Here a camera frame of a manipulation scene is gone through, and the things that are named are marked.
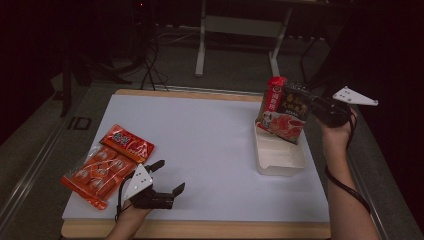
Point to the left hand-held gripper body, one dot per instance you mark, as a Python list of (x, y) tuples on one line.
[(140, 183)]

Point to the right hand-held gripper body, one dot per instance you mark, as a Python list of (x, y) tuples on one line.
[(333, 113)]

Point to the red black hotpot seasoning packet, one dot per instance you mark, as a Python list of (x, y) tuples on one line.
[(286, 116)]

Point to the orange snack packet clear window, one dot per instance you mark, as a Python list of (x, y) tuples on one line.
[(106, 163)]

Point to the white plastic bin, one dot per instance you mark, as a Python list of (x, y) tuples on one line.
[(280, 160)]

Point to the person's right hand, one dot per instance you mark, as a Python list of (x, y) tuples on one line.
[(336, 136)]

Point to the person's left hand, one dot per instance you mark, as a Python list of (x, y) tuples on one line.
[(133, 213)]

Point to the black stand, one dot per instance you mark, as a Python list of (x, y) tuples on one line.
[(76, 76), (320, 66)]

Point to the white table mat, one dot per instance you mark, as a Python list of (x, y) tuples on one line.
[(206, 150)]

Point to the grey metal frame table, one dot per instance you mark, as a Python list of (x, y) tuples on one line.
[(240, 26)]

